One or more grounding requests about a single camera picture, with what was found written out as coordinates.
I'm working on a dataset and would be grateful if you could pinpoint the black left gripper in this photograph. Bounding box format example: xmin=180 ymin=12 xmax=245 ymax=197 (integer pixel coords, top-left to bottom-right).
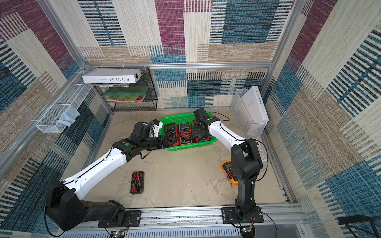
xmin=139 ymin=133 xmax=178 ymax=152

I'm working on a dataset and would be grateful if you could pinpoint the small black multimeter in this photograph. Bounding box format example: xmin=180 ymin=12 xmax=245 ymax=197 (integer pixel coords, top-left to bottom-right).
xmin=192 ymin=125 xmax=211 ymax=143

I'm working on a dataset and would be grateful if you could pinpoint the yellow clamp meter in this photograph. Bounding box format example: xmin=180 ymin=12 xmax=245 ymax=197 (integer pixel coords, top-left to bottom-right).
xmin=221 ymin=160 xmax=238 ymax=186

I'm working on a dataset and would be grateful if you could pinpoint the black pocket multimeter with leads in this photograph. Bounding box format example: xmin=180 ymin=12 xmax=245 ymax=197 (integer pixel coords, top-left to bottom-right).
xmin=130 ymin=171 xmax=144 ymax=195

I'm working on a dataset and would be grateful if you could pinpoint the red Delixi multimeter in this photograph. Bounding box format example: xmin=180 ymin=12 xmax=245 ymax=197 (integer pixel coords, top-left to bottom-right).
xmin=192 ymin=119 xmax=199 ymax=126

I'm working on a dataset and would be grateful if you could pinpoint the red Aneng multimeter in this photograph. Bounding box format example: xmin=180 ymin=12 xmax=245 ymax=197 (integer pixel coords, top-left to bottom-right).
xmin=164 ymin=123 xmax=180 ymax=147

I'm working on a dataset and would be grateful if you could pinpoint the orange Victor multimeter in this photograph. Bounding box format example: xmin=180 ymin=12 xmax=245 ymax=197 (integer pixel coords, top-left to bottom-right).
xmin=179 ymin=123 xmax=193 ymax=145

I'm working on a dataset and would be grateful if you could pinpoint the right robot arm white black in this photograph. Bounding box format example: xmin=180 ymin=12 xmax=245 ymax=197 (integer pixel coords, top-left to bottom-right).
xmin=193 ymin=108 xmax=264 ymax=223

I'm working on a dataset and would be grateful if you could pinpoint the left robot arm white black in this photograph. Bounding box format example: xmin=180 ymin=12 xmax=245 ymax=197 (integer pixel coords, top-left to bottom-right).
xmin=44 ymin=120 xmax=169 ymax=232

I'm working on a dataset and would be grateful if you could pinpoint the green plastic basket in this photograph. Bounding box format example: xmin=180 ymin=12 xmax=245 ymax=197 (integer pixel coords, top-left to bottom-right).
xmin=160 ymin=113 xmax=217 ymax=151

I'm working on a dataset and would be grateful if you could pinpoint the white file box holder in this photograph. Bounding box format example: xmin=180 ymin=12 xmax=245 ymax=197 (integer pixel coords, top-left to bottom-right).
xmin=231 ymin=86 xmax=269 ymax=139

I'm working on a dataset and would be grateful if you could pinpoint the green book on shelf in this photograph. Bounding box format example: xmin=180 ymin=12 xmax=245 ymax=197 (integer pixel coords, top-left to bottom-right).
xmin=102 ymin=87 xmax=149 ymax=103

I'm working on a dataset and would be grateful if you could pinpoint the white calculator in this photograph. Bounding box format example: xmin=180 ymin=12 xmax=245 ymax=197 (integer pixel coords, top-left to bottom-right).
xmin=257 ymin=142 xmax=267 ymax=162

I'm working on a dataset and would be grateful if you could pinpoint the white Folio box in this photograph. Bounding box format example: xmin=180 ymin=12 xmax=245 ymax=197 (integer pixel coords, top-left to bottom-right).
xmin=82 ymin=68 xmax=142 ymax=84

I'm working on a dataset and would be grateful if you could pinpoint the light blue cloth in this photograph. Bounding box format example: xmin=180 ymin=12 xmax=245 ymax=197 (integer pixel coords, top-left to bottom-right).
xmin=56 ymin=105 xmax=80 ymax=130

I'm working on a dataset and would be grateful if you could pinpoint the black wire mesh shelf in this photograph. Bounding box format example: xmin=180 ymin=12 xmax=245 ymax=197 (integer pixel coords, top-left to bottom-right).
xmin=95 ymin=67 xmax=158 ymax=112

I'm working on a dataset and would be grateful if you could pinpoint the white wire wall basket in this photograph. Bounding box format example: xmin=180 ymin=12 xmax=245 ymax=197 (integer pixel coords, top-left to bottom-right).
xmin=36 ymin=84 xmax=92 ymax=133

